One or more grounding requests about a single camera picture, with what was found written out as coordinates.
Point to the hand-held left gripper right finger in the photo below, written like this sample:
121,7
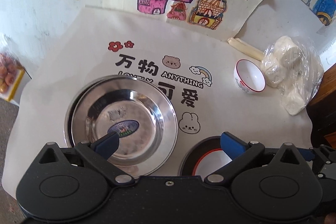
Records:
233,144

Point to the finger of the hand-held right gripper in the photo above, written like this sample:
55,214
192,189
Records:
305,155

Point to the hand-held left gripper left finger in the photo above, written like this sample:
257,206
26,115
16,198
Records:
109,144

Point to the labelled stainless steel plate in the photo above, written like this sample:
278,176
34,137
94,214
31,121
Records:
126,119

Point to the large white red-rimmed bowl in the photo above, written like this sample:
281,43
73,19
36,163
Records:
210,164

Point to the black red-rimmed dish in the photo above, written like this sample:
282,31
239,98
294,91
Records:
188,161

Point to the dark wooden furniture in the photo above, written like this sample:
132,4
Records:
324,108

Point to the small white red-rimmed bowl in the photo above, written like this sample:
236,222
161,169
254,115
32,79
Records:
252,75

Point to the plastic bag of white lumps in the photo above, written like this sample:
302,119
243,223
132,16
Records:
291,69

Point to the cream paper roll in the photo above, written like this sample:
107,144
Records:
245,48

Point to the white printed table cloth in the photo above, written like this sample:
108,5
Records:
65,56

